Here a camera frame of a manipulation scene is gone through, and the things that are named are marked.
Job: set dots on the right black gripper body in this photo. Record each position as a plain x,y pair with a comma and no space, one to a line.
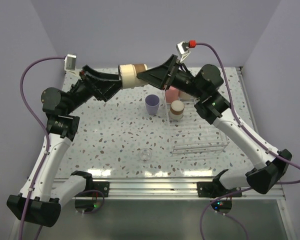
184,81

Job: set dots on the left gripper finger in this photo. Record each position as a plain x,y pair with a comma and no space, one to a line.
105,90
89,72

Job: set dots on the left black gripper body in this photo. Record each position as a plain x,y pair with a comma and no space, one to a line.
84,89

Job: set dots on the red plastic cup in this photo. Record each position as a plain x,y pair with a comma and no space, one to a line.
171,95

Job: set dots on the metal cup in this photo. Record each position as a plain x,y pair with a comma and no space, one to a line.
127,73
176,110

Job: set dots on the purple plastic cup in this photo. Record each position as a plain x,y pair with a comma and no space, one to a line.
152,103

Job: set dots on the metal cup front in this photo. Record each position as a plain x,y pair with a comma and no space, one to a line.
176,110

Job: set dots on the white wire dish rack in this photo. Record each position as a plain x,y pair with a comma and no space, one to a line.
193,135

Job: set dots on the clear glass cup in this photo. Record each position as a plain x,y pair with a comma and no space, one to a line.
145,154

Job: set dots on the beige plastic cup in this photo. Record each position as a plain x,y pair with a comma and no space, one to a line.
184,96

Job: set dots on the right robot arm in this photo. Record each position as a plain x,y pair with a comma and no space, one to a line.
269,163

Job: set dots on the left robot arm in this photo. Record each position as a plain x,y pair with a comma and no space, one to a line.
37,202

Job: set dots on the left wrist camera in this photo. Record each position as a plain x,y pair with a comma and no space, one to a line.
70,65

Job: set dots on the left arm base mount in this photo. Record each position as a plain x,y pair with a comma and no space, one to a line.
92,199

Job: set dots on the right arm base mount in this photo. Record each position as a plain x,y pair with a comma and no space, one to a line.
208,189

